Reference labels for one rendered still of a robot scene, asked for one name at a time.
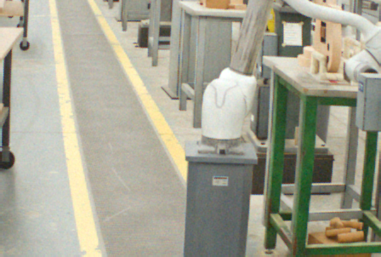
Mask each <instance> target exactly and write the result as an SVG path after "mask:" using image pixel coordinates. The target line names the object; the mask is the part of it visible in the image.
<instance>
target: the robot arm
mask: <svg viewBox="0 0 381 257"><path fill-rule="evenodd" d="M283 1H285V2H286V3H287V4H289V5H290V6H291V7H292V8H293V9H295V10H297V11H298V12H300V13H301V14H303V15H305V16H308V17H310V18H314V19H318V20H326V21H331V22H332V23H337V24H342V25H347V26H353V27H355V28H357V29H358V30H359V31H361V33H362V34H363V36H364V43H365V44H366V48H365V49H363V51H361V52H360V53H359V54H357V55H356V56H354V57H352V58H350V59H348V60H347V61H346V63H345V72H346V74H347V75H348V77H349V78H350V80H351V81H352V82H354V83H358V75H359V73H378V70H379V69H380V68H381V26H375V25H374V24H373V23H371V22H370V21H368V20H366V19H364V18H363V17H360V16H359V15H357V14H352V13H351V12H347V11H343V10H339V9H331V8H328V7H323V6H320V5H317V4H314V3H312V2H310V1H307V0H283ZM273 2H274V0H249V1H248V6H247V10H246V13H245V15H244V19H243V21H242V28H241V30H240V33H239V37H238V39H237V42H236V46H235V49H234V53H233V55H232V57H233V58H232V62H231V63H230V67H228V68H226V69H225V70H223V71H222V73H221V75H220V78H219V79H215V80H213V81H212V82H211V83H210V84H209V85H208V87H207V89H206V91H205V93H204V96H203V103H202V139H201V140H197V141H196V144H197V145H198V149H197V153H214V155H222V156H223V155H233V154H234V156H243V155H245V151H244V150H243V149H242V144H243V143H242V140H241V135H242V125H243V121H244V118H245V117H246V116H247V115H248V114H249V112H250V110H251V108H252V105H253V97H254V93H255V89H256V86H257V82H256V79H255V77H254V75H253V72H254V69H255V64H256V60H257V58H258V55H259V51H260V48H261V45H262V40H263V37H264V33H265V30H266V27H267V22H268V19H269V17H270V12H271V10H272V8H271V7H272V4H273Z"/></svg>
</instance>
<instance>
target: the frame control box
mask: <svg viewBox="0 0 381 257"><path fill-rule="evenodd" d="M356 107H357V113H356V121H355V125H356V127H358V128H359V129H360V130H361V131H363V132H381V74H378V73H359V75H358V94H357V102H356Z"/></svg>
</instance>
